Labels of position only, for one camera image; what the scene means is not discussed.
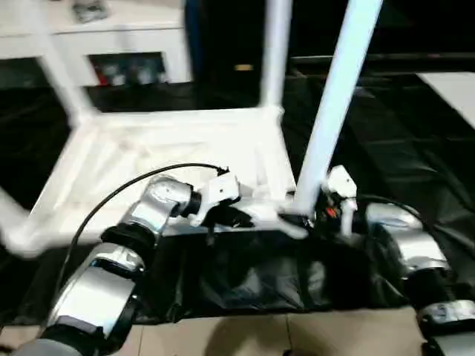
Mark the black plastic mat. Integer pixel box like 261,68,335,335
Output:
0,73,475,327

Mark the white board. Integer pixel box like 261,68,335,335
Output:
413,72,475,131

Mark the white glass-door cabinet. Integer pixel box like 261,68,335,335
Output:
0,0,194,88

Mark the black box with gold label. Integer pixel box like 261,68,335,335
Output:
185,0,335,108

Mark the black metal rail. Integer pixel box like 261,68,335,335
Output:
291,53,475,75

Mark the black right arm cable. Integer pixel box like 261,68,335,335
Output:
354,194,446,260

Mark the dark grey bundle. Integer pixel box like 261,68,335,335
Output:
72,0,108,22

